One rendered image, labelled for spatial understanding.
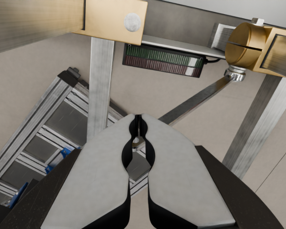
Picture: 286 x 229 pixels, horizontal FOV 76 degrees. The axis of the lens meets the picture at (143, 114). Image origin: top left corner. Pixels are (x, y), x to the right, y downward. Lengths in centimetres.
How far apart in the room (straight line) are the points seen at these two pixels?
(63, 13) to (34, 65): 108
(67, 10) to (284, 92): 28
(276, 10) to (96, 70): 43
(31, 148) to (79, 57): 60
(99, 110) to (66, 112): 76
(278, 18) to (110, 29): 42
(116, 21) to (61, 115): 87
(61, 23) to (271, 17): 47
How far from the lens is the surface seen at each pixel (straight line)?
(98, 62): 27
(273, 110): 32
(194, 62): 41
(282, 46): 25
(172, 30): 39
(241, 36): 26
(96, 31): 26
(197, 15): 40
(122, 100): 119
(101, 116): 30
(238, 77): 27
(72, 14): 21
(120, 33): 25
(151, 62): 39
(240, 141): 34
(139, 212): 199
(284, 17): 58
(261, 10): 54
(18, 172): 145
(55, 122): 111
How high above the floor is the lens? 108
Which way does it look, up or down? 61 degrees down
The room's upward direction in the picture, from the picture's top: 175 degrees clockwise
